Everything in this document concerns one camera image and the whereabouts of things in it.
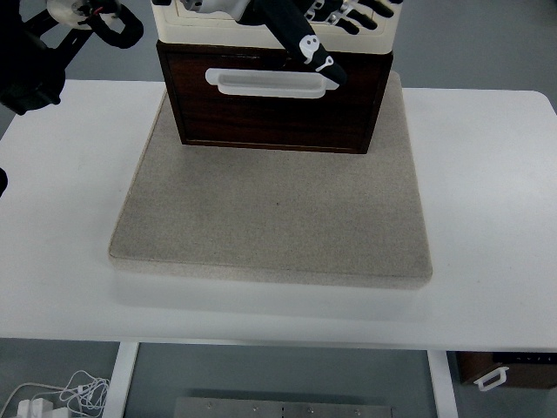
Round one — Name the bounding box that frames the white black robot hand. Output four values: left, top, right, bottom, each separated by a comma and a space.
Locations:
177, 0, 404, 87

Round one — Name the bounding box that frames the white drawer handle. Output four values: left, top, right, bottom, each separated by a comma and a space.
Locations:
204, 67, 339, 99

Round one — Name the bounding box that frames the cream cabinet upper body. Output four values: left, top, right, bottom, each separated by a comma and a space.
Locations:
150, 0, 400, 56

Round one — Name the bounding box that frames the dark brown cabinet base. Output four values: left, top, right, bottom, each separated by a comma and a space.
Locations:
155, 39, 395, 156

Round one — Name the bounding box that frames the grey fabric mat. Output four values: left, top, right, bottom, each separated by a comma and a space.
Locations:
107, 71, 434, 292

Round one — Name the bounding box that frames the white table leg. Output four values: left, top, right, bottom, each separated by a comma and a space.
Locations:
104, 342, 140, 418
426, 350, 459, 418

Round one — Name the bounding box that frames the brown wooden box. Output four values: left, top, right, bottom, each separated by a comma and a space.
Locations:
454, 351, 557, 391

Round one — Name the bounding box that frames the white power adapter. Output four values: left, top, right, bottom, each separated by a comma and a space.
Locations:
16, 396, 56, 418

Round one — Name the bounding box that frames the white box handle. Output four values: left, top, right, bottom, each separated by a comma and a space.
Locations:
473, 365, 510, 392

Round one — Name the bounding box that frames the white cable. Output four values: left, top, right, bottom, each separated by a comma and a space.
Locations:
0, 370, 111, 418

